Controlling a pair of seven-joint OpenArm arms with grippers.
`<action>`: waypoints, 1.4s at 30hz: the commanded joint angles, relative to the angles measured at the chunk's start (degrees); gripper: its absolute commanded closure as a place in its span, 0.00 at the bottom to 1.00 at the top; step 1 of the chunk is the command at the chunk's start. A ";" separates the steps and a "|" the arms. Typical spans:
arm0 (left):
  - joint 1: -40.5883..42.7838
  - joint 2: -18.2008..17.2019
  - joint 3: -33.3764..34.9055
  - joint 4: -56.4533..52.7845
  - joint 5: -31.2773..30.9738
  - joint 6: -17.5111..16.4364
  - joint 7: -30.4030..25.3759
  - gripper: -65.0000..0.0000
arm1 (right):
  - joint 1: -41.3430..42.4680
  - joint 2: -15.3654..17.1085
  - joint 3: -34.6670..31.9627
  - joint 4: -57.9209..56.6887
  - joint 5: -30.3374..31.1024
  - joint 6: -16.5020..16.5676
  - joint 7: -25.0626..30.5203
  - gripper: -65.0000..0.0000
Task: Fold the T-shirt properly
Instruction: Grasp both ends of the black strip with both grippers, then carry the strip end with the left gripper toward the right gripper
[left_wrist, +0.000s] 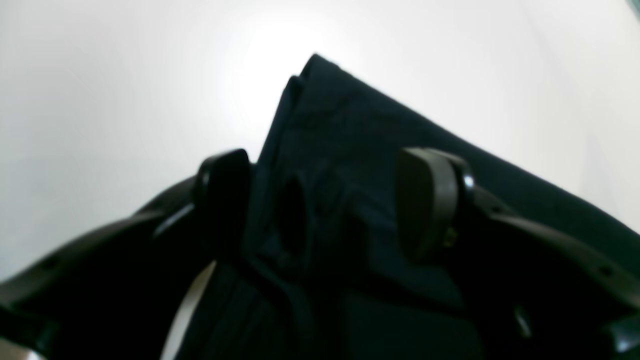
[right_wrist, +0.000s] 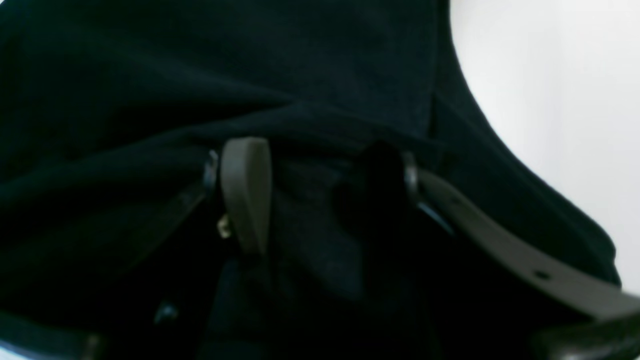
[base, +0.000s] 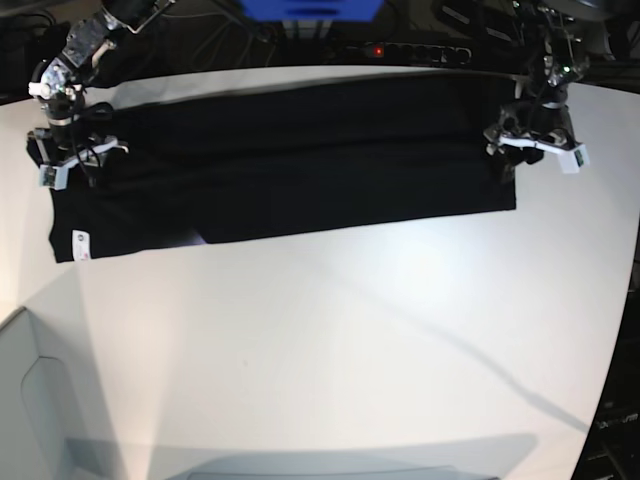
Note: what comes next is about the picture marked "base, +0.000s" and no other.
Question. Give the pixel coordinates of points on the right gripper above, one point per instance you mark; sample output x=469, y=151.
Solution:
x=48, y=155

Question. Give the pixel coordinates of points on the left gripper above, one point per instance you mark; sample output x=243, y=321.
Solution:
x=524, y=130

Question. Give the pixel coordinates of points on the black T-shirt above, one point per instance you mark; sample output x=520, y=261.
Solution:
x=309, y=159

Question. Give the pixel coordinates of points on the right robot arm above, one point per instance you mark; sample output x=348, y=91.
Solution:
x=60, y=86

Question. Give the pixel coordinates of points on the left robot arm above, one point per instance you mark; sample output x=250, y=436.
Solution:
x=552, y=56

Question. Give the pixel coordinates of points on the black power strip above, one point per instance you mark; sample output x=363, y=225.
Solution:
x=404, y=54

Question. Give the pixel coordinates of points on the blue box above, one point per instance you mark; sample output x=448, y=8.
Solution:
x=334, y=10

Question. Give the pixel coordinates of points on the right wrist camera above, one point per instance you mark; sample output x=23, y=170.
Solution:
x=53, y=177

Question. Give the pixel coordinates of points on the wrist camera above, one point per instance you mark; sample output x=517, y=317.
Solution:
x=572, y=161
x=53, y=177

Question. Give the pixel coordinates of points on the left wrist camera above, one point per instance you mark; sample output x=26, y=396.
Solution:
x=572, y=161

